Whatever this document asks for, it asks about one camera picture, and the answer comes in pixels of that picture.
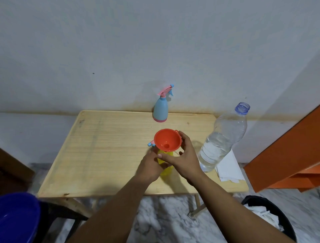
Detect pink waste basket black liner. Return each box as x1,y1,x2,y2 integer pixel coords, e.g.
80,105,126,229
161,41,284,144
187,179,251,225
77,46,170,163
241,195,297,243

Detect crumpled white tissues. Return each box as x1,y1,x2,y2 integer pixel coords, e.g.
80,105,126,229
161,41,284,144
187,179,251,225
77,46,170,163
244,204,285,232

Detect black chair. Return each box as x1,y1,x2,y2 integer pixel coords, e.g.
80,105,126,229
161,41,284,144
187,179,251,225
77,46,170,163
37,200,89,243

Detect dark brown wooden furniture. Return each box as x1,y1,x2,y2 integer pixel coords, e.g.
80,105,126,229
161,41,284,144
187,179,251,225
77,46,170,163
0,148,35,196

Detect blue plastic basin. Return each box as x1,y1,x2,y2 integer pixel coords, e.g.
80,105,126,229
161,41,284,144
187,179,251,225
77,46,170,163
0,192,41,243

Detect red plastic funnel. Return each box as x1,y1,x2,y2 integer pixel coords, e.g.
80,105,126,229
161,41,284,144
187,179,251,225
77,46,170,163
153,129,182,153

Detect blue spray bottle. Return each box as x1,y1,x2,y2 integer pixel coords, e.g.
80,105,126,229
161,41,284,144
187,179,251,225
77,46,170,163
153,96,169,123

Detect person's right forearm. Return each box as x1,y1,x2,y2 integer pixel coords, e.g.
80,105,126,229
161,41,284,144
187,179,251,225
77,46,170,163
186,166,297,243

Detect wooden table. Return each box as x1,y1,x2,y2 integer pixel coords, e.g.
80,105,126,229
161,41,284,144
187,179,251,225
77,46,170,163
37,110,250,221

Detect yellow spray bottle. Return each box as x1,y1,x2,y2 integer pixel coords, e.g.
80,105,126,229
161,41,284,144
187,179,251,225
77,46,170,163
157,149,174,177

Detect orange cabinet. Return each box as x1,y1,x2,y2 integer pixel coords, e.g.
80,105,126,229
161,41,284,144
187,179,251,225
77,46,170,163
244,105,320,193

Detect white paper napkins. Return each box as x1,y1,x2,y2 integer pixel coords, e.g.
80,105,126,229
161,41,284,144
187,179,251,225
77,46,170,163
214,149,247,185

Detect person's left hand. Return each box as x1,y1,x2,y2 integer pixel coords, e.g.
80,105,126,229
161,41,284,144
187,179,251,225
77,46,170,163
135,148,174,185

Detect person's right hand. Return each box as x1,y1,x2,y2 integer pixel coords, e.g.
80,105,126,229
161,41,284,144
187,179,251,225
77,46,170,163
157,131,205,186

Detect person's left forearm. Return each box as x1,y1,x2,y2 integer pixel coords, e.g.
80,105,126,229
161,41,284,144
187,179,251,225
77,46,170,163
66,173,160,243

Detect clear plastic water bottle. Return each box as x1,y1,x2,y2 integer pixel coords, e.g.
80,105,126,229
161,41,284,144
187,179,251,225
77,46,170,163
197,102,251,173

